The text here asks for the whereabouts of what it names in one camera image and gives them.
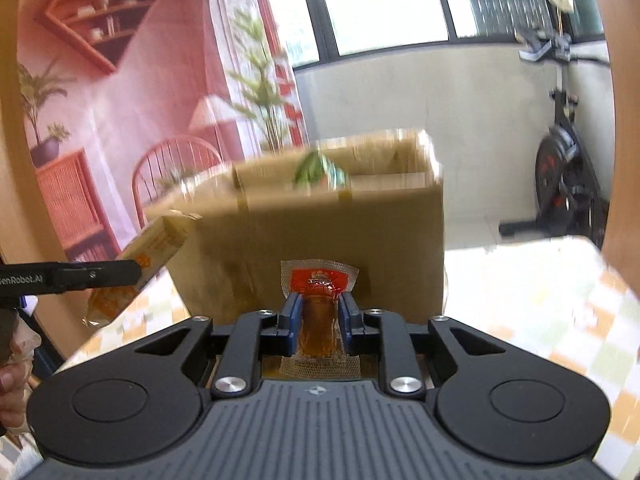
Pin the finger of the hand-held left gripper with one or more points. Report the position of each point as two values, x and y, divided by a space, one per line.
95 275

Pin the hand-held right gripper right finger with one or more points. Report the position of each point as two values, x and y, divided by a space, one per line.
349 325

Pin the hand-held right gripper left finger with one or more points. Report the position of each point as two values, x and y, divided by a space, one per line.
291 325

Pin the red label vacuum snack packet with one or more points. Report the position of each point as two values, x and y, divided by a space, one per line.
320 280

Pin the long yellow cake packet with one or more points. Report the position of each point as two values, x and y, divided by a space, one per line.
155 245

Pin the cardboard box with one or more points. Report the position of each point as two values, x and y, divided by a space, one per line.
300 230

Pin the green snack packet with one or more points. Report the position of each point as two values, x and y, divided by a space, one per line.
315 170

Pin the person's left hand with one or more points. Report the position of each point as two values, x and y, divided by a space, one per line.
10 390

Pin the black exercise bike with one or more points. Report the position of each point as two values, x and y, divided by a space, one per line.
555 165

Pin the black-framed window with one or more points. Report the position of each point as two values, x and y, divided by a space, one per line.
390 5

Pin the pink room-print wall tapestry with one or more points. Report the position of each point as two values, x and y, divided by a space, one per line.
150 85

